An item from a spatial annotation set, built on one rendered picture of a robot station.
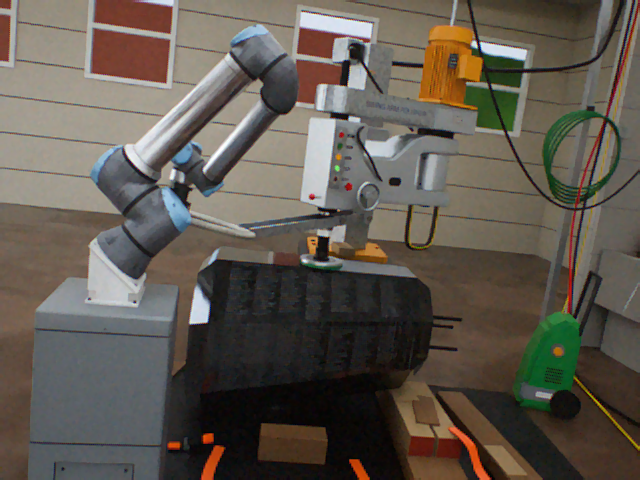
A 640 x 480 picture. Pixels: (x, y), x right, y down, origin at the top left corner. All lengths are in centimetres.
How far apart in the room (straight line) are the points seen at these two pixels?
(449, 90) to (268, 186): 609
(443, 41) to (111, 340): 224
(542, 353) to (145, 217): 261
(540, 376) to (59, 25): 768
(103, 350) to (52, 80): 756
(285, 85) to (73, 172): 755
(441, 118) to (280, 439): 177
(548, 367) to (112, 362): 266
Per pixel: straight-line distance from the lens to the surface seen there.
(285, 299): 277
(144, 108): 905
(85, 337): 193
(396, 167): 303
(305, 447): 279
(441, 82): 326
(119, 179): 197
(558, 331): 379
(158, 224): 194
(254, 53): 185
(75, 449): 209
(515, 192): 1022
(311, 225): 281
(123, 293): 197
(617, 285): 521
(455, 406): 348
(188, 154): 222
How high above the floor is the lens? 144
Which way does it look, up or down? 10 degrees down
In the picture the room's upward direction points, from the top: 7 degrees clockwise
